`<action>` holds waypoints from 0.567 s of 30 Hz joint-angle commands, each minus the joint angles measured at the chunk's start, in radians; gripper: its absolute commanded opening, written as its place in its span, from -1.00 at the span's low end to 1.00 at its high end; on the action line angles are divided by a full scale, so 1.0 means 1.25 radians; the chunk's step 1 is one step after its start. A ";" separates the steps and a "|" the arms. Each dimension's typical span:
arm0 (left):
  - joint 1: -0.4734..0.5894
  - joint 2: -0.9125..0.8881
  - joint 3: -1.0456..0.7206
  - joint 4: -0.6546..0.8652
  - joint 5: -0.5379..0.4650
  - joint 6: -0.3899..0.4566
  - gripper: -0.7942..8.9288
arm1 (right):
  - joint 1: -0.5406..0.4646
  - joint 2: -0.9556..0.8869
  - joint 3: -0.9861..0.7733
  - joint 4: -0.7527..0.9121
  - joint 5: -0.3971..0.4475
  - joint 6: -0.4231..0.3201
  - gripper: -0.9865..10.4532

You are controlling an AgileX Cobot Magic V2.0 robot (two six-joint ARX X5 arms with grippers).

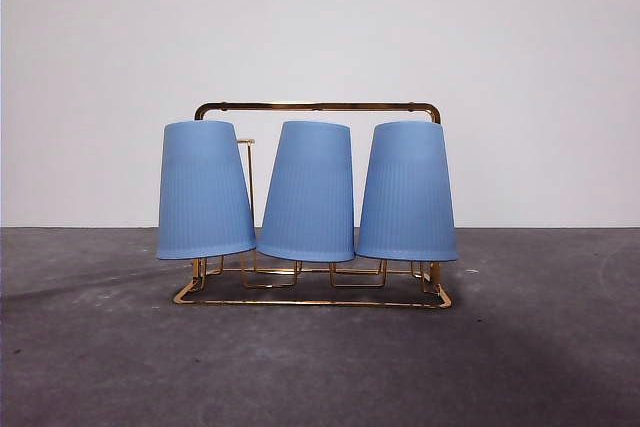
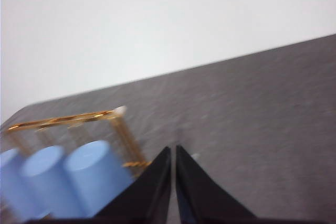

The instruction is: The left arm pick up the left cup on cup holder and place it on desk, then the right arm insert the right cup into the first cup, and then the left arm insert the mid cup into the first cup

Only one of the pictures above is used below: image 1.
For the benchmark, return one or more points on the blue ribbed plastic cup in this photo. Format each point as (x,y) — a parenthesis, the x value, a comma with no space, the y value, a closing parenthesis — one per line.
(407,192)
(205,192)
(307,197)

